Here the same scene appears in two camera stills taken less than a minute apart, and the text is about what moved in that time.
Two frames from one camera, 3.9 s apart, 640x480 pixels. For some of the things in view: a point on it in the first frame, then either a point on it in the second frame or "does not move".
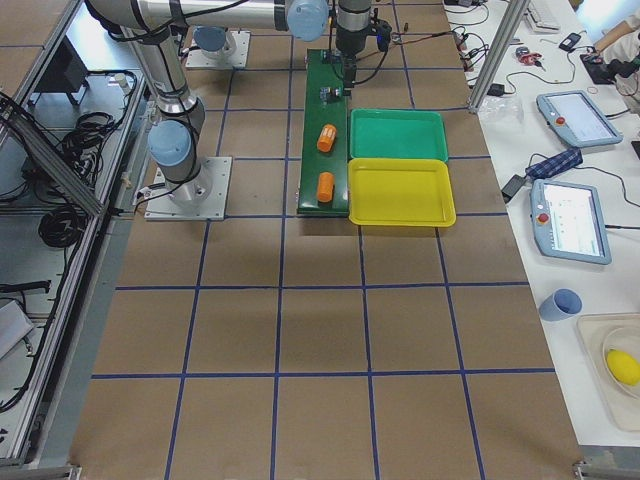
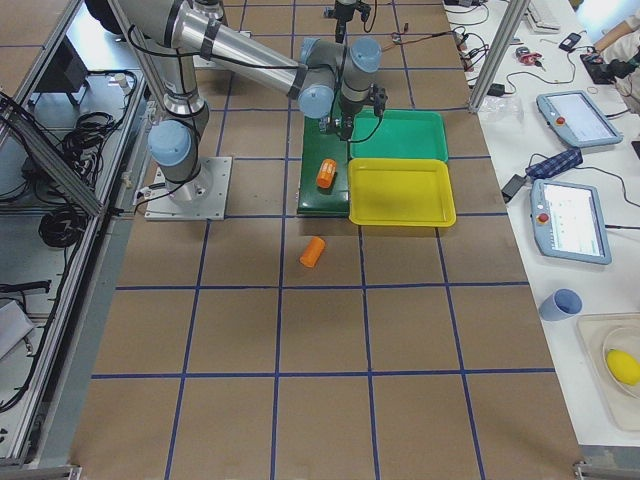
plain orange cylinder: [325, 187] -> [313, 252]
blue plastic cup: [560, 304] does not move
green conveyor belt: [323, 174] does not move
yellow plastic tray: [400, 192] does not move
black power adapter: [512, 187] does not move
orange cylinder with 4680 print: [326, 138] -> [326, 173]
